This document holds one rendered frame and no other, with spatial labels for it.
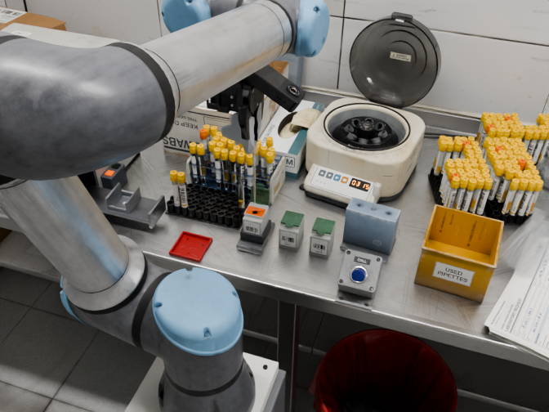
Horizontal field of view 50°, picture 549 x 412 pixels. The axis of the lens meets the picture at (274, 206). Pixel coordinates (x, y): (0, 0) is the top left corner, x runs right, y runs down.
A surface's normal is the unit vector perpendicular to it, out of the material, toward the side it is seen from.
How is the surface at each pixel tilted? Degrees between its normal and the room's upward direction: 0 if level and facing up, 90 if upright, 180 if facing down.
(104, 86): 48
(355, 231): 90
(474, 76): 90
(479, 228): 90
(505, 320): 0
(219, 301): 7
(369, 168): 90
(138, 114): 78
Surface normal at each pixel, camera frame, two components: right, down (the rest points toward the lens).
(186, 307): 0.13, -0.72
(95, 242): 0.88, 0.33
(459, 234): -0.38, 0.60
